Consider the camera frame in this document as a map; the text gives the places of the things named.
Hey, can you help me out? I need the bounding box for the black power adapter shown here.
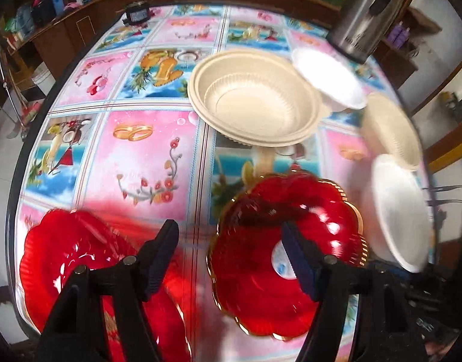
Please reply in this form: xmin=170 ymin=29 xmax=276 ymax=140
xmin=124 ymin=2 xmax=153 ymax=25

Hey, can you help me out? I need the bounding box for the red plastic plate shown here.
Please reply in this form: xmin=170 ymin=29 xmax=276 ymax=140
xmin=20 ymin=209 xmax=192 ymax=362

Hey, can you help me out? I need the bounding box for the large beige ribbed bowl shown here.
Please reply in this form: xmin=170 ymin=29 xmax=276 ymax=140
xmin=187 ymin=50 xmax=322 ymax=148

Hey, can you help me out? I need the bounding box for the beige paper bowl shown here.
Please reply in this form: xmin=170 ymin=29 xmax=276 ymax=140
xmin=362 ymin=92 xmax=423 ymax=171

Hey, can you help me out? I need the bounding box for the printed floral tablecloth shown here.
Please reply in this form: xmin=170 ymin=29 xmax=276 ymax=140
xmin=12 ymin=4 xmax=438 ymax=362

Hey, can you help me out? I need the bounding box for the black chair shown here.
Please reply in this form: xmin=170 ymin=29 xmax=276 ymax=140
xmin=404 ymin=230 xmax=462 ymax=348

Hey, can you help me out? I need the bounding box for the red plate with gold rim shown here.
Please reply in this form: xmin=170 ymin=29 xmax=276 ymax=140
xmin=206 ymin=171 xmax=369 ymax=342

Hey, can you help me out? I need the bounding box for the white foam plate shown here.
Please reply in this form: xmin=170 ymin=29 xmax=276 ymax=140
xmin=371 ymin=154 xmax=432 ymax=273

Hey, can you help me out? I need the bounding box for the white foam bowl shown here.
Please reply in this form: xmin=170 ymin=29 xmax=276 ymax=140
xmin=291 ymin=47 xmax=368 ymax=113

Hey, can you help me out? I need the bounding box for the black thermos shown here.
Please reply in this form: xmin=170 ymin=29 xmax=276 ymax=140
xmin=30 ymin=0 xmax=56 ymax=27

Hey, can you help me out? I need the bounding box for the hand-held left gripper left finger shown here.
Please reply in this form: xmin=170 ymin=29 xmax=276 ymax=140
xmin=37 ymin=219 xmax=179 ymax=362

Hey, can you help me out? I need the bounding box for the blue water jug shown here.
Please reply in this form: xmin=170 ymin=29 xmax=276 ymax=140
xmin=14 ymin=5 xmax=33 ymax=36

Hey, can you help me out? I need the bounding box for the stainless steel kettle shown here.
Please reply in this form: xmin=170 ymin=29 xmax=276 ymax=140
xmin=326 ymin=0 xmax=407 ymax=65

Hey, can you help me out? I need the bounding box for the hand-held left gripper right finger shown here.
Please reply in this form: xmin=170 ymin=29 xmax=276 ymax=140
xmin=283 ymin=222 xmax=429 ymax=362

